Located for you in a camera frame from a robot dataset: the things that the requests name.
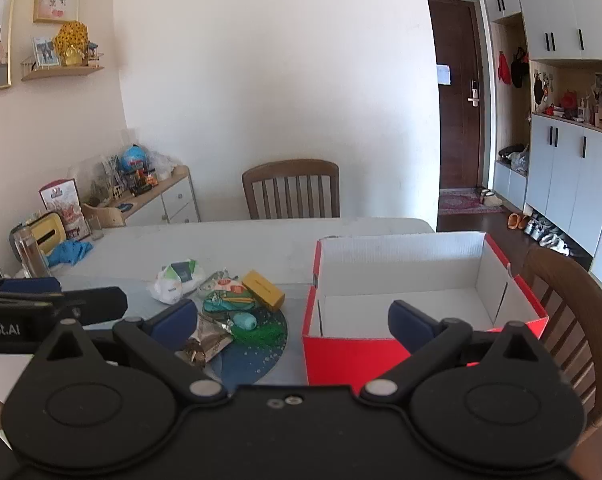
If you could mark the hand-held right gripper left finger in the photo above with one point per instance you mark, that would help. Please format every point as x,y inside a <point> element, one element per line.
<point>173,325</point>

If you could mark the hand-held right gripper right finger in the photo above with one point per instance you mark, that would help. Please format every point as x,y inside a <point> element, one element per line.
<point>411,325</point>

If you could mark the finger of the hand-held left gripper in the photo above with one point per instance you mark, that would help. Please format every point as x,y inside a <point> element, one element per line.
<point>101,305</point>
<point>21,285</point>

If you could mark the white printed plastic bag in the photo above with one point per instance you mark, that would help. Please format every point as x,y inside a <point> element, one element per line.
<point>168,285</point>

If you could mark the brown foil snack wrapper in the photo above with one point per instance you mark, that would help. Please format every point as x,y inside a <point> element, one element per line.
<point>212,340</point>

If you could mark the grey-green correction tape dispenser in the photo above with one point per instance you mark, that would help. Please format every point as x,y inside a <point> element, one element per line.
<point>212,282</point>

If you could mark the green hooded doll head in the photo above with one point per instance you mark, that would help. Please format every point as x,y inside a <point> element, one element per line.
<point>228,302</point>

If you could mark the teal thread spool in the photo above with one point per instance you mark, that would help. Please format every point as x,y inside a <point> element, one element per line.
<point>244,321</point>

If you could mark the red cardboard box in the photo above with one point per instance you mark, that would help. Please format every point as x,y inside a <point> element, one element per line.
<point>341,355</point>

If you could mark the green fringe bundle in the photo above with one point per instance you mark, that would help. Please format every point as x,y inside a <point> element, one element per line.
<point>261,335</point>

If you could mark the small yellow box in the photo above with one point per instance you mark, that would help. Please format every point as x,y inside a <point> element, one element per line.
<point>263,290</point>

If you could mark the clear glass bottle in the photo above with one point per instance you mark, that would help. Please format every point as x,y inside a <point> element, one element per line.
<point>30,252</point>

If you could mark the yellow tissue box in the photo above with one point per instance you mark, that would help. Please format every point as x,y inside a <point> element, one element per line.
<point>46,232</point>

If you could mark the blue gloves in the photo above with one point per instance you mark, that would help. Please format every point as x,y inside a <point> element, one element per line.
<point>71,252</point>

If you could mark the red and white carton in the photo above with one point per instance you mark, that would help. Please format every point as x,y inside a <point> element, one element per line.
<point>66,207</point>

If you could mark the dark blue round placemat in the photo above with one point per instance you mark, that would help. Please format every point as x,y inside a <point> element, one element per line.
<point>261,362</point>

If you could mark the white sideboard with wooden top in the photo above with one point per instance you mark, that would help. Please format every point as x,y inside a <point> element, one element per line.
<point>176,200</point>

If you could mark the patterned red doormat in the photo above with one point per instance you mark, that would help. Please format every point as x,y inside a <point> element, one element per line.
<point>461,203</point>

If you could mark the orange slippers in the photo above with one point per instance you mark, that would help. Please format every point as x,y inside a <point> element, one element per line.
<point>517,221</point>

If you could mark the beige slippers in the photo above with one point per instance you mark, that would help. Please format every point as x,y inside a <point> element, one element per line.
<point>490,197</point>

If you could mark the blue globe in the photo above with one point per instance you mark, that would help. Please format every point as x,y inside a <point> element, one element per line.
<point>133,157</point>

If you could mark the clear plastic bag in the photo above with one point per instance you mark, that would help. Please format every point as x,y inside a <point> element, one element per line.
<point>161,165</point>

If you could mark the row of white sneakers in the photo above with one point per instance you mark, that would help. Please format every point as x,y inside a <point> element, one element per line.
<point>546,235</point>

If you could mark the wooden slat-back chair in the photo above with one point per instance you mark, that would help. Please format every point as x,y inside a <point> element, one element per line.
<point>291,185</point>
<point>576,300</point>

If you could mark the dark brown entrance door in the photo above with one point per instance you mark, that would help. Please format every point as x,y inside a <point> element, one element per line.
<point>456,135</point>

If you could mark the grey plastic bag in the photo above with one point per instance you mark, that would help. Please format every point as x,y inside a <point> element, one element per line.
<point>520,161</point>

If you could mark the white hallway cabinet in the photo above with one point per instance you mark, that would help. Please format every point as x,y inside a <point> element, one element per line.
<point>566,180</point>

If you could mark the small model house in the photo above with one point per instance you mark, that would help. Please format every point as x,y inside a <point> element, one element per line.
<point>94,56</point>

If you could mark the silver door lock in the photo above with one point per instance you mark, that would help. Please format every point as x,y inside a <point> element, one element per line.
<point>473,92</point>

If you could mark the gold flower ornament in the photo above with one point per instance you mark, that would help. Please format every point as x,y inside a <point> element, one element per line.
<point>72,40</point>

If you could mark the white paper notice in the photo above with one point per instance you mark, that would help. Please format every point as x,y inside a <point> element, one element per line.
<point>443,74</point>

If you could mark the red hanging bag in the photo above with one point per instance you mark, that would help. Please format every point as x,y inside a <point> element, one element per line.
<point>503,67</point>

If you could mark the red ornament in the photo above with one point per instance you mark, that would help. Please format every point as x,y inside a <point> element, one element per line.
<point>569,99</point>

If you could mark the black hanging bag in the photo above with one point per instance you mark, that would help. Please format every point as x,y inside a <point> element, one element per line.
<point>519,67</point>

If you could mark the small gold framed picture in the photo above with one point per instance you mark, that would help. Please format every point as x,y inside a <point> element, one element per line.
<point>56,2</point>

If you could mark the wooden wall shelf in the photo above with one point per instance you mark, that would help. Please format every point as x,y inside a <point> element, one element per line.
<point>63,72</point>

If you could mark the small photo frame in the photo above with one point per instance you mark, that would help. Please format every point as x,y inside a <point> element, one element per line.
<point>46,52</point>

